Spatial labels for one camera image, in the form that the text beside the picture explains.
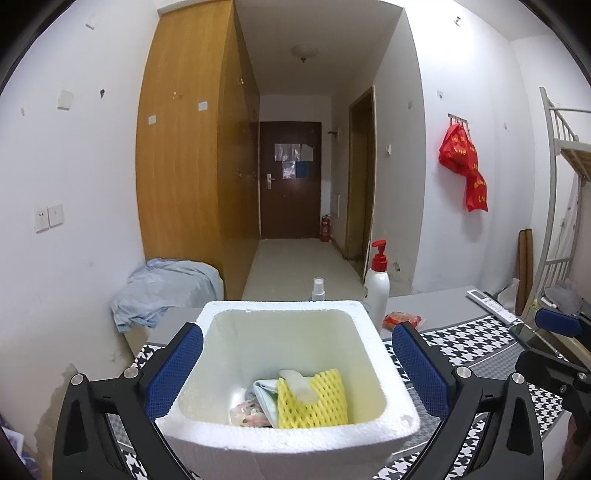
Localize papers on door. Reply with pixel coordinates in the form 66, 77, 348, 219
274, 143, 315, 181

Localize wooden side door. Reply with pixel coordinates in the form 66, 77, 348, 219
347, 85, 376, 261

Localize grey plastic pouch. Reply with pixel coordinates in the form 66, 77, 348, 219
252, 378, 282, 423

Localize white remote control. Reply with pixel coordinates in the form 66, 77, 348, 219
466, 288, 520, 324

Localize red snack packet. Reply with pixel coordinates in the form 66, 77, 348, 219
382, 311, 423, 329

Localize black smartphone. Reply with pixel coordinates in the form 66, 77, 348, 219
510, 322, 571, 363

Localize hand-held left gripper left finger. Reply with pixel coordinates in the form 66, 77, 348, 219
52, 322, 205, 480

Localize person's right forearm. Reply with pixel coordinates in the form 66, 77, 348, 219
564, 411, 591, 468

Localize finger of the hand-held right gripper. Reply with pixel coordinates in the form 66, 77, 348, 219
536, 308, 591, 337
515, 350, 591, 387

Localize white foam box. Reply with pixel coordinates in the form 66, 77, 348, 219
154, 300, 421, 480

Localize white plastic bag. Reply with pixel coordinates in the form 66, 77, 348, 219
496, 278, 520, 315

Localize houndstooth table cloth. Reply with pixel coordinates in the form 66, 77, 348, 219
108, 316, 583, 480

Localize brown wooden boards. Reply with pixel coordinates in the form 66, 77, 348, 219
518, 228, 534, 315

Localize dark brown door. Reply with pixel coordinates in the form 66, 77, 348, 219
259, 121, 322, 240

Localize colourful papers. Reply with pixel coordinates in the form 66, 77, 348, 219
0, 427, 26, 462

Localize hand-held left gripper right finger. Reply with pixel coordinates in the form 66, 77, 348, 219
392, 322, 546, 480

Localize green snack bag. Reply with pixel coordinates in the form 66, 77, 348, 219
229, 397, 274, 428

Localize light blue cloth pile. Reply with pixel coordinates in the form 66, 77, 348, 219
111, 258, 225, 334

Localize white pump bottle red cap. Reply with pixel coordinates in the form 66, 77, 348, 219
364, 239, 392, 330

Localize wooden wardrobe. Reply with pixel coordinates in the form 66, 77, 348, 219
135, 0, 260, 301

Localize red plastic bag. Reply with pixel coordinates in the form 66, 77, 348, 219
438, 122, 489, 213

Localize yellow foam net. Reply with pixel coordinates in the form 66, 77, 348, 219
276, 368, 349, 430

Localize metal bunk bed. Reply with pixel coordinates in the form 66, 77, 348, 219
531, 87, 591, 324

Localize grey pillow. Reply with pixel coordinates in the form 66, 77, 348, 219
545, 284, 583, 315

